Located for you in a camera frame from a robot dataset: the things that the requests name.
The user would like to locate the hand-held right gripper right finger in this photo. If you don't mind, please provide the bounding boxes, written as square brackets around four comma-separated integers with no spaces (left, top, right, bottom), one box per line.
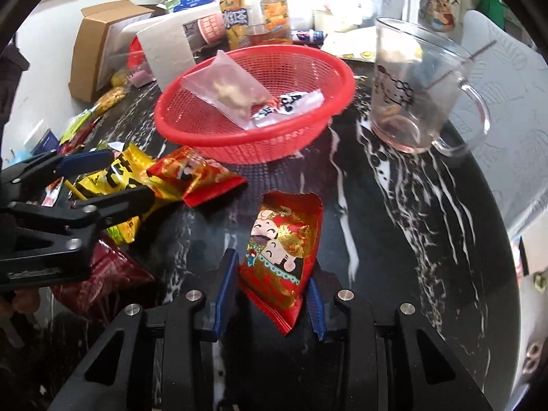
[306,277,493,411]

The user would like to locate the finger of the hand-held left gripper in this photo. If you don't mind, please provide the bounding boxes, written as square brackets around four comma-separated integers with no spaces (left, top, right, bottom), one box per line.
[0,149,117,202]
[0,186,155,262]

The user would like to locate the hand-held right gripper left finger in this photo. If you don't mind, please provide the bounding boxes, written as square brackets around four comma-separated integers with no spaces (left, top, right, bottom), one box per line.
[45,248,240,411]

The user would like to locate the yellow black snack packet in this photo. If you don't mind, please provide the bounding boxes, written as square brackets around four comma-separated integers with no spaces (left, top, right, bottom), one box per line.
[71,142,180,245]

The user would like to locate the red cartoon snack packet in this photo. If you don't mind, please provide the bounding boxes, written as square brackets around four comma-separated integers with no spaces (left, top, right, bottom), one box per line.
[147,146,248,207]
[238,191,324,337]

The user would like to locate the red plastic basket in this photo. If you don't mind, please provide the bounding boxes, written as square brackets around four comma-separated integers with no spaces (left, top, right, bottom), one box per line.
[153,45,357,165]

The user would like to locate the long red stick packet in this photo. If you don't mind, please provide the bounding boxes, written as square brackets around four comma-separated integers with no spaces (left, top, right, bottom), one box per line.
[64,113,105,150]

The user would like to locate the green yellow packet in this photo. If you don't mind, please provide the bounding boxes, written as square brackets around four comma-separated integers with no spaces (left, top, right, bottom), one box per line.
[60,109,99,144]

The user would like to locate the white jar dark blue label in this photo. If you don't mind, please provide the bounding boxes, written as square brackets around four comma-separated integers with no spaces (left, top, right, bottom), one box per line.
[23,120,61,155]

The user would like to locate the dark red snack packet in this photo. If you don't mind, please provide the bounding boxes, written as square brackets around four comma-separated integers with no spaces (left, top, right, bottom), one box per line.
[49,235,157,322]

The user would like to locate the yellow bean snack bag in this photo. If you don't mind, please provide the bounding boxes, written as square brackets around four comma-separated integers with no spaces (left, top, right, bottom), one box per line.
[92,87,129,114]

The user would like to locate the pink block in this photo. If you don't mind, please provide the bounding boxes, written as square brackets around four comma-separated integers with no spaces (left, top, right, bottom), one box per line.
[128,66,155,86]

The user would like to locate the brown cardboard box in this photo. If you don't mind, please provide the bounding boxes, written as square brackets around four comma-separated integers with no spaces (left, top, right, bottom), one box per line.
[68,0,167,103]

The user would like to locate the black bag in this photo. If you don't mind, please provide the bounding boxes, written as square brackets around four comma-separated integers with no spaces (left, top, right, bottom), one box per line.
[0,43,28,108]

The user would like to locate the red plastic bag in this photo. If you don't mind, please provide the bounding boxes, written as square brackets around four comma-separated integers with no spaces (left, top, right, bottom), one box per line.
[128,36,148,69]

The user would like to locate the white toilet paper roll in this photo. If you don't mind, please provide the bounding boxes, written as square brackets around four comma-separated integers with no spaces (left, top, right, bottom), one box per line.
[136,13,198,90]

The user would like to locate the clear plastic snack bag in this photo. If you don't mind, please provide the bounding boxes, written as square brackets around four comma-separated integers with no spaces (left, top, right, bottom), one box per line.
[180,50,275,131]

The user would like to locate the pink paper cup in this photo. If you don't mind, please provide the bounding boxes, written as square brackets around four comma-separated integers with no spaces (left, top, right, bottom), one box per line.
[198,12,227,46]

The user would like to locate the blue green tissue box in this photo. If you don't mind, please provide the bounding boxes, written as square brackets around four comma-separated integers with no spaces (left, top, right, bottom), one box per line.
[165,0,219,13]

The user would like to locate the white snack packet black print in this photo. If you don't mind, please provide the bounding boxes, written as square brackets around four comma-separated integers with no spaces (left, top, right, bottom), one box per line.
[250,89,325,128]

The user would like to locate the clear glass mug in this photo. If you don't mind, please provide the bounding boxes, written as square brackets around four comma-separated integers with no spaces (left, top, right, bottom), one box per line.
[370,17,491,157]

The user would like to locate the orange iced tea bottle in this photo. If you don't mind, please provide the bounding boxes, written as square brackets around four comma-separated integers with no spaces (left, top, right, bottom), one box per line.
[219,0,294,51]

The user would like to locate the small blue white tube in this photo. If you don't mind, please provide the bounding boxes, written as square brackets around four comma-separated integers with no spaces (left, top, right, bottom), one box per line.
[292,29,328,45]

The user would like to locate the white paper yellow smileys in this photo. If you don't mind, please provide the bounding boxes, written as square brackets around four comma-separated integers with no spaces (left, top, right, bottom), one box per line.
[321,32,377,63]

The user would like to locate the cartoon print picture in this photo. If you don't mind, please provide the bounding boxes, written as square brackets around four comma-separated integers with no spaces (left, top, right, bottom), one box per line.
[420,0,461,33]

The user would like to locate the green paper sheet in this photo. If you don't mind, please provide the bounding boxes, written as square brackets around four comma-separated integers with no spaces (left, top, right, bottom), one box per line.
[477,0,508,26]

